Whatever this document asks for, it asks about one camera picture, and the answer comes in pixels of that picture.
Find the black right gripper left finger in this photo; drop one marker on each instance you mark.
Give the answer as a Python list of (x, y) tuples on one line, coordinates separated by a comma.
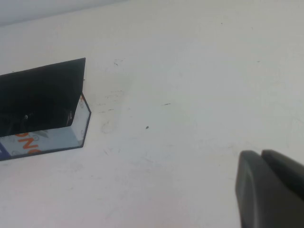
[(261, 194)]

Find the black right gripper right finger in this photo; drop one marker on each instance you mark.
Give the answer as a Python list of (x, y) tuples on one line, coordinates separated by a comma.
[(287, 168)]

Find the black cardboard box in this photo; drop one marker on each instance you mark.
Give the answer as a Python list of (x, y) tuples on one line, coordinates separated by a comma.
[(40, 85)]

